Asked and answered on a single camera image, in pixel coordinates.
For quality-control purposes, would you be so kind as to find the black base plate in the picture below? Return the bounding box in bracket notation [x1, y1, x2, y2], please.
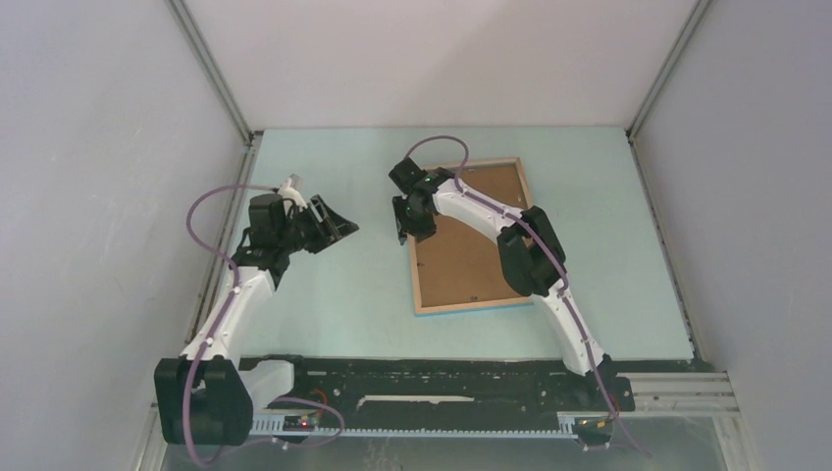
[248, 355, 635, 432]

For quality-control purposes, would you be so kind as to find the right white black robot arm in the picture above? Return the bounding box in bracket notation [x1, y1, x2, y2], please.
[389, 158, 610, 410]

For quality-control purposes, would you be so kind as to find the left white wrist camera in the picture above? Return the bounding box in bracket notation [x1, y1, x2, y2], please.
[277, 174, 308, 211]

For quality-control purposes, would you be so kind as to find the purple cable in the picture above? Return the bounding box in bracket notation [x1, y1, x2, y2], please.
[181, 184, 347, 469]
[403, 134, 651, 459]

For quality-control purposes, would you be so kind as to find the small circuit board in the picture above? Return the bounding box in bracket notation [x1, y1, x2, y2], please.
[573, 419, 615, 451]
[283, 415, 319, 432]

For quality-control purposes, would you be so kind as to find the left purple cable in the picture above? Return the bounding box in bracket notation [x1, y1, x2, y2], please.
[181, 184, 347, 469]

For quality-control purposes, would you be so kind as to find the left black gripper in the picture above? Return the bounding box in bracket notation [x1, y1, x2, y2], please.
[277, 196, 357, 256]

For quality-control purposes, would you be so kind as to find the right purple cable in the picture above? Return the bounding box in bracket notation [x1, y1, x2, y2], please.
[403, 134, 651, 459]

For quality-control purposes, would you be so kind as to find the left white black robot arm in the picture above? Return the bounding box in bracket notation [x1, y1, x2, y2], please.
[154, 190, 359, 445]

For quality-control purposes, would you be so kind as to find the wooden picture frame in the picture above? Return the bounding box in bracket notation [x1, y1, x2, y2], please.
[405, 156, 538, 317]

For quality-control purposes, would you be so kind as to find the left small circuit board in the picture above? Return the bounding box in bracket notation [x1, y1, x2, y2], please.
[283, 415, 319, 432]

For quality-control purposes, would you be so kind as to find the aluminium rail frame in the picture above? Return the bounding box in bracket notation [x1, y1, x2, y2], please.
[239, 357, 738, 442]

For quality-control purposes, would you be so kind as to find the right small circuit board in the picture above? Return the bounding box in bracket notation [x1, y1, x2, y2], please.
[573, 419, 615, 451]

